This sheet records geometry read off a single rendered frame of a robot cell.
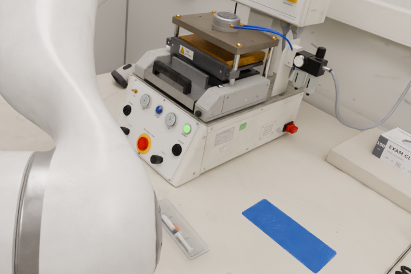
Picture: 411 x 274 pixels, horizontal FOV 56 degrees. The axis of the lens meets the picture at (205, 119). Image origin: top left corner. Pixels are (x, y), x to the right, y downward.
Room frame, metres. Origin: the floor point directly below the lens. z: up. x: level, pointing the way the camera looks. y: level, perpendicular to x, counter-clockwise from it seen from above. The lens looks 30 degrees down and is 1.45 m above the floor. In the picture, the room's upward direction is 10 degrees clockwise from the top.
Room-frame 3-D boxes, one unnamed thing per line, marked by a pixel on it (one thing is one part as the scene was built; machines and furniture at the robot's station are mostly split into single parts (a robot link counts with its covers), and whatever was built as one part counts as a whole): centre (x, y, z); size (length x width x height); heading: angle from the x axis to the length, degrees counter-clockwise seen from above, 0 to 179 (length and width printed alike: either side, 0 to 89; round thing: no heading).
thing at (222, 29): (1.13, -0.05, 1.08); 0.31 x 0.24 x 0.13; 48
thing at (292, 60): (1.06, -0.26, 1.05); 0.15 x 0.05 x 0.15; 48
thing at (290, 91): (1.14, -0.03, 0.93); 0.46 x 0.35 x 0.01; 138
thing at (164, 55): (1.16, 0.14, 0.96); 0.25 x 0.05 x 0.07; 138
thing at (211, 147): (1.10, -0.02, 0.84); 0.53 x 0.37 x 0.17; 138
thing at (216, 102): (0.97, -0.06, 0.96); 0.26 x 0.05 x 0.07; 138
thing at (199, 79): (1.08, 0.02, 0.97); 0.30 x 0.22 x 0.08; 138
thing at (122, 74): (1.39, 0.30, 0.79); 0.20 x 0.08 x 0.08; 137
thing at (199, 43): (1.11, -0.02, 1.07); 0.22 x 0.17 x 0.10; 48
